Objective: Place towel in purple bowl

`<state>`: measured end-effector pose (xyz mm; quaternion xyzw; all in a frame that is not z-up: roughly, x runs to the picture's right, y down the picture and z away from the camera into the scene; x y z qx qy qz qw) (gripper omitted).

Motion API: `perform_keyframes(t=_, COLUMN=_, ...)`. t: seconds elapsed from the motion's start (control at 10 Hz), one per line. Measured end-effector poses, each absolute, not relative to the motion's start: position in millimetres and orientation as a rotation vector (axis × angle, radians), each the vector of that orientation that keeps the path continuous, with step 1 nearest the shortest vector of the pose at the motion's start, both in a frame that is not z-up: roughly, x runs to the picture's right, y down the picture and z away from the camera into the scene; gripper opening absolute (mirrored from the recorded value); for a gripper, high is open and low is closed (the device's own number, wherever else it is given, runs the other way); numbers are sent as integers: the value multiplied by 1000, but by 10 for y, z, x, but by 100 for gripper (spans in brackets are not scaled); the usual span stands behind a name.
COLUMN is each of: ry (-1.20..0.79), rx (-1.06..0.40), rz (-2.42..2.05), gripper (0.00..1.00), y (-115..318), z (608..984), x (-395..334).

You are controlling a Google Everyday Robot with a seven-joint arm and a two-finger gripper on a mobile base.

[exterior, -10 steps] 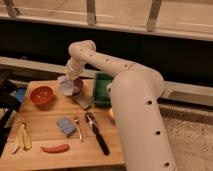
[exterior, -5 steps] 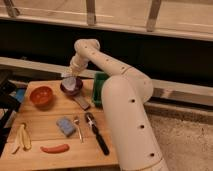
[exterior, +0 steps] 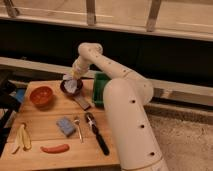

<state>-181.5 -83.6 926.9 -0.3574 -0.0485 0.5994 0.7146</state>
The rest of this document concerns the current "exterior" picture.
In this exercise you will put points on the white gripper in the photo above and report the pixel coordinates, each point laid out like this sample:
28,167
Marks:
80,66

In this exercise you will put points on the grey blue towel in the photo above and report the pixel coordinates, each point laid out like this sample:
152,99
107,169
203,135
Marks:
70,83

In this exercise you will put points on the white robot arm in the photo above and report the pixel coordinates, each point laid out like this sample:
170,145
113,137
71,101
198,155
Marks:
124,97

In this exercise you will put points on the purple bowl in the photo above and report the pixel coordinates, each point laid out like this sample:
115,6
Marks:
79,87

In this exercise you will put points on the orange bowl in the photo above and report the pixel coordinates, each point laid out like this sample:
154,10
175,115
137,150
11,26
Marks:
41,96

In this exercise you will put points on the green plastic tray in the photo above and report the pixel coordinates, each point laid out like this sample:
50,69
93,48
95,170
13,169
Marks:
99,84

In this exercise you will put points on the grey rectangular block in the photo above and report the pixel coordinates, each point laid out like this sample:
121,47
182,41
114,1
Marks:
82,102

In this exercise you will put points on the silver spoon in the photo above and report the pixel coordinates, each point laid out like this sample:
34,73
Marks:
77,122

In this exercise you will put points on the blue sponge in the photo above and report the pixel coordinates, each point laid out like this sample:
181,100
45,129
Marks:
66,126

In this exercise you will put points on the wooden cutting board table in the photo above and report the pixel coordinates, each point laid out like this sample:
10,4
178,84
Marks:
43,131

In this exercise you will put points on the red sausage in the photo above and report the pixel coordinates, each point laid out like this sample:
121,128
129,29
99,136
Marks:
56,149

